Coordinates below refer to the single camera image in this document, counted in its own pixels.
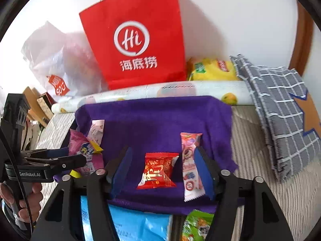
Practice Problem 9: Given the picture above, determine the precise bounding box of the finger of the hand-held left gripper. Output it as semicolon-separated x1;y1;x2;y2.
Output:
22;148;69;157
22;154;87;172

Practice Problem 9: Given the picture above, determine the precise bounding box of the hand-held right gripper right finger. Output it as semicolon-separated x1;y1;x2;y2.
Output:
194;146;294;241

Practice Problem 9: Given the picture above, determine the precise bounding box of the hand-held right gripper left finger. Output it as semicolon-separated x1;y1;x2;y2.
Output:
31;146;133;241

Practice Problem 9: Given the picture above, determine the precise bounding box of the large pink snack bag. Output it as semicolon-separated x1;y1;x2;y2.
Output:
68;129;105;179

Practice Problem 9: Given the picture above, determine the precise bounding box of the long pink snack packet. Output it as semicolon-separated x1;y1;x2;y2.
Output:
180;132;205;203

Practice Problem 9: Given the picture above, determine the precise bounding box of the red snack packet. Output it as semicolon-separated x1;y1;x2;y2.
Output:
137;152;180;190

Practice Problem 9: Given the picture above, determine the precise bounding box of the small pink candy packet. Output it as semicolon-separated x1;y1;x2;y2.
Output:
87;119;105;146

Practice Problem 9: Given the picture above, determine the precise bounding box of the green snack packet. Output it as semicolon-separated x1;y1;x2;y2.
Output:
181;209;214;241

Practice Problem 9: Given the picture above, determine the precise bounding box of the person's left hand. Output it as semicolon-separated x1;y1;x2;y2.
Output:
0;182;43;216

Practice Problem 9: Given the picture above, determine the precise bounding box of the blue tissue pack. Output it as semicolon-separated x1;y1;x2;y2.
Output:
80;196;174;241

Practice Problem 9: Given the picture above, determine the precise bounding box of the wooden bed headboard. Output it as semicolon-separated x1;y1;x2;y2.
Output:
22;87;51;128

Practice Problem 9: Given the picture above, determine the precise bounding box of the purple towel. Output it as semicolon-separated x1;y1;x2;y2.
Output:
54;95;246;216

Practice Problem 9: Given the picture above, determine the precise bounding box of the fruit print paper roll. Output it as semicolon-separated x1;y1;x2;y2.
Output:
51;80;255;114

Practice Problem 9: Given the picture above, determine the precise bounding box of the white plastic shopping bag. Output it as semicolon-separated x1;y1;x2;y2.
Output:
21;21;109;98

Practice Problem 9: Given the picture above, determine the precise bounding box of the grey checked cloth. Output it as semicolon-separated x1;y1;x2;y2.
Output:
230;54;321;183

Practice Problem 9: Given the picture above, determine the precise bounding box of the yellow chips bag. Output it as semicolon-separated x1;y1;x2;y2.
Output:
187;57;242;82

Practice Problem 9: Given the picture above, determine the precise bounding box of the red paper bag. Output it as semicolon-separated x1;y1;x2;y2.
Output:
79;0;188;91

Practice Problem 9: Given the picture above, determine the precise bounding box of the brown wooden door frame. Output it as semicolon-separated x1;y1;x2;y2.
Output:
288;0;314;77

